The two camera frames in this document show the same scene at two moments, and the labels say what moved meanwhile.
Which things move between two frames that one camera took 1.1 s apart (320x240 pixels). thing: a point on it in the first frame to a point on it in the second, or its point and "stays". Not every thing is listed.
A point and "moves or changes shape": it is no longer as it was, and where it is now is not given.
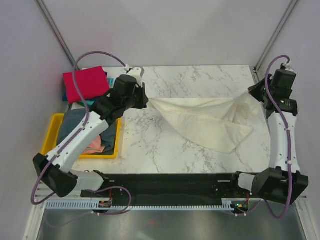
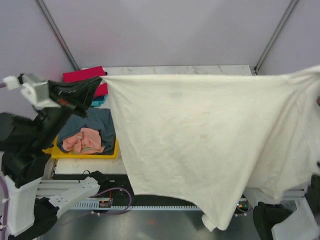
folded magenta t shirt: [91, 82] stays
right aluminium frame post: [287, 15] stays
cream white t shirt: [224, 122] moves or changes shape
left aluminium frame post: [51, 26] stays
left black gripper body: [137, 101] to [51, 119]
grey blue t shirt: [73, 119] stays
